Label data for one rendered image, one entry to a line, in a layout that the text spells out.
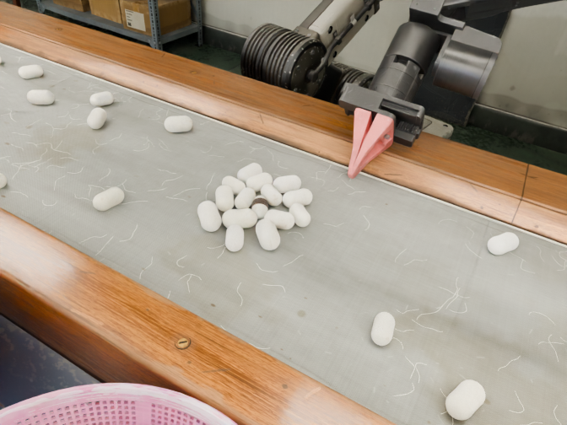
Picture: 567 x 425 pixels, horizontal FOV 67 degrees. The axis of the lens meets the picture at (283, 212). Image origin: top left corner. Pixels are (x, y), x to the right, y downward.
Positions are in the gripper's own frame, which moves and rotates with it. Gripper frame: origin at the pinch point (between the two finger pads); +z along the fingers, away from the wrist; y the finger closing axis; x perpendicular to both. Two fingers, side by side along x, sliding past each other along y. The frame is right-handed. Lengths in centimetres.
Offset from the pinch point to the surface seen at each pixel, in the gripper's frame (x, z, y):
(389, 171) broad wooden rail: 3.1, -2.5, 3.6
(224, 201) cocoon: -8.5, 10.9, -9.2
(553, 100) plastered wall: 161, -116, 36
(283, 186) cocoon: -4.2, 6.1, -5.6
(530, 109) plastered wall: 167, -111, 28
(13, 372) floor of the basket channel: -16.2, 33.5, -16.1
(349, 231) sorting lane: -4.0, 7.6, 3.5
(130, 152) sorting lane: -5.0, 9.9, -26.2
